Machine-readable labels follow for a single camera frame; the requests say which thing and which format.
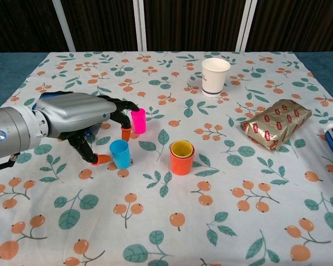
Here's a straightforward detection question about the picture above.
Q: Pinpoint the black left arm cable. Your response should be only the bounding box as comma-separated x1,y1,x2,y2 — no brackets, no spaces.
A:
0,154,21,172

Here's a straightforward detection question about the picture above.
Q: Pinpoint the white paper cup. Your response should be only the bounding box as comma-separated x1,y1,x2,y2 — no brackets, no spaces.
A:
201,58,231,99

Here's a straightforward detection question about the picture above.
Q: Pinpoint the orange plastic cup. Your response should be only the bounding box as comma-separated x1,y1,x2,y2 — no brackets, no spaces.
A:
169,141,196,176

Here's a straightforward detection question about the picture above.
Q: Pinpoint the light blue plastic cup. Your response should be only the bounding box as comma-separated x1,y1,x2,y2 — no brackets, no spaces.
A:
109,139,130,169

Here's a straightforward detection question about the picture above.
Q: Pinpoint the dark folding screen white frame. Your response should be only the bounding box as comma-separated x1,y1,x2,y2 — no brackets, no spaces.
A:
0,0,333,53

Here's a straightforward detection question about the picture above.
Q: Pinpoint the pink plastic cup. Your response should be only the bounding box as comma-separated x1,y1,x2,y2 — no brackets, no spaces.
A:
130,108,147,134

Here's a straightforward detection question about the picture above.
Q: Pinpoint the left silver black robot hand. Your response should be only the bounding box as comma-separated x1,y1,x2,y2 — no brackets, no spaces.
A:
33,90,141,167

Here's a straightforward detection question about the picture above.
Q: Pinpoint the gold foil snack package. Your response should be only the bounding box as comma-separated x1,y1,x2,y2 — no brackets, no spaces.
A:
240,99,313,152

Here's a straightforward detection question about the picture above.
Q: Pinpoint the yellow plastic cup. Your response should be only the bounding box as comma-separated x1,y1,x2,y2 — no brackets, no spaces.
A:
170,140,194,158

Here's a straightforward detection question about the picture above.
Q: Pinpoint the floral leaf berry tablecloth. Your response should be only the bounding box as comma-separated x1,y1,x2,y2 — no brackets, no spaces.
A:
0,51,333,266

